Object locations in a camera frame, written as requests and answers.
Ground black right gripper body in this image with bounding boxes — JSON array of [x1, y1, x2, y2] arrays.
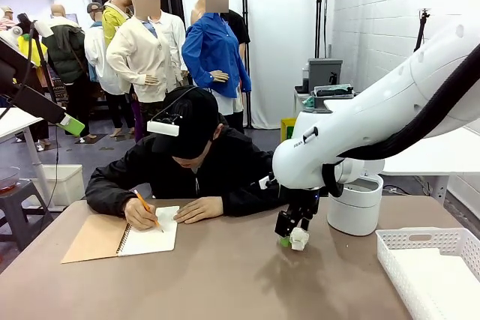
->
[[286, 187, 320, 220]]

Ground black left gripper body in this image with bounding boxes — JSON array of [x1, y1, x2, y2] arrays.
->
[[0, 39, 30, 97]]

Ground brown cover spiral notebook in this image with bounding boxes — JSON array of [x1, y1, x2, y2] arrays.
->
[[61, 205, 181, 265]]

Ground orange pencil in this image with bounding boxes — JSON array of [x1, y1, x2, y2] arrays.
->
[[133, 189, 165, 234]]

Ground person right forearm black sleeve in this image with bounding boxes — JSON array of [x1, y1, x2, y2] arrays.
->
[[85, 173, 151, 218]]

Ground person left forearm black sleeve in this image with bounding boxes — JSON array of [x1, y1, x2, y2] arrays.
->
[[215, 181, 297, 218]]

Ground person left hand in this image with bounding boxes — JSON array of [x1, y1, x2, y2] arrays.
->
[[172, 196, 225, 225]]

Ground person right hand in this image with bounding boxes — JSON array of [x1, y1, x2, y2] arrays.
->
[[123, 196, 161, 231]]

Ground yellow garment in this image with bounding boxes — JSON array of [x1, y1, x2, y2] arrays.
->
[[17, 33, 49, 68]]

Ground white round trash bin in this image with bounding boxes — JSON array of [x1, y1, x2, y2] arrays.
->
[[326, 173, 384, 238]]

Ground mannequin in pink top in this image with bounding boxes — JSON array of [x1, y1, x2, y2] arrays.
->
[[0, 5, 16, 32]]

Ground red and yellow boxes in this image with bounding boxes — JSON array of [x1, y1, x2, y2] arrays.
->
[[280, 117, 298, 144]]

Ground clear bowl red contents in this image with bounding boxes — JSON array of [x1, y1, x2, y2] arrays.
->
[[0, 166, 22, 192]]

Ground white storage box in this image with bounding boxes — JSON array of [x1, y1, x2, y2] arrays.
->
[[31, 164, 86, 208]]

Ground person torso black jacket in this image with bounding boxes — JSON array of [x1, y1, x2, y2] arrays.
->
[[85, 115, 301, 218]]

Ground white perforated plastic basket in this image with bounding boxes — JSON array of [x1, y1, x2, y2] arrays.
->
[[376, 226, 480, 320]]

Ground grey stool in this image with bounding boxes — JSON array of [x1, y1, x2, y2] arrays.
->
[[0, 180, 53, 252]]

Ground small white side table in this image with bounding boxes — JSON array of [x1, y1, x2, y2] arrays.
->
[[294, 87, 331, 118]]

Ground mannequin in yellow-green jacket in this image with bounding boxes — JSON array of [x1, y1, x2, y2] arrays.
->
[[100, 0, 135, 49]]

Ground mannequin in cream cardigan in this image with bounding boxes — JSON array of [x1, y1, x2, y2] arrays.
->
[[106, 0, 180, 143]]

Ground grey tray with green items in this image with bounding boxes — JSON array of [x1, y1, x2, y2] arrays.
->
[[313, 84, 356, 109]]

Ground person head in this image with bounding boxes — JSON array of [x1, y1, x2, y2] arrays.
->
[[170, 124, 222, 175]]

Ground grey box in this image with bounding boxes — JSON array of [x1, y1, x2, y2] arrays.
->
[[307, 58, 344, 94]]

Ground white desk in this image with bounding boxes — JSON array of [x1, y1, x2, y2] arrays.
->
[[324, 99, 480, 207]]

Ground black baseball cap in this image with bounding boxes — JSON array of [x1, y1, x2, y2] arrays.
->
[[151, 85, 221, 160]]

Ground mannequin in white shirt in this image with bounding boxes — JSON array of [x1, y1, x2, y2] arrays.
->
[[160, 10, 189, 87]]

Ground stack of white paper sheets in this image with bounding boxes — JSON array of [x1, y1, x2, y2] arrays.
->
[[395, 247, 480, 320]]

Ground white backdrop cloth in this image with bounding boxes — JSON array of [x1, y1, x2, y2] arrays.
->
[[175, 0, 337, 130]]

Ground mannequin in blue shirt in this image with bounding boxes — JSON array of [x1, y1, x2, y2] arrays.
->
[[181, 0, 252, 134]]

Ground tan mannequin black shirt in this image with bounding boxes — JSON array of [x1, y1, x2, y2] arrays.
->
[[189, 0, 251, 47]]

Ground black tripod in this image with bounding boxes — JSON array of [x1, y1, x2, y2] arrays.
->
[[413, 7, 431, 53]]

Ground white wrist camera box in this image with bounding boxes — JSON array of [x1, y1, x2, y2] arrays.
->
[[258, 175, 281, 190]]

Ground black hanging cable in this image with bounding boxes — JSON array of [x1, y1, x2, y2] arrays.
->
[[52, 123, 61, 205]]

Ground white head-mounted camera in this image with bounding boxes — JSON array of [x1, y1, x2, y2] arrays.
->
[[146, 112, 181, 137]]

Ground black corrugated cable conduit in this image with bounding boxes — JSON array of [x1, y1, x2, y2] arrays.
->
[[321, 44, 480, 198]]

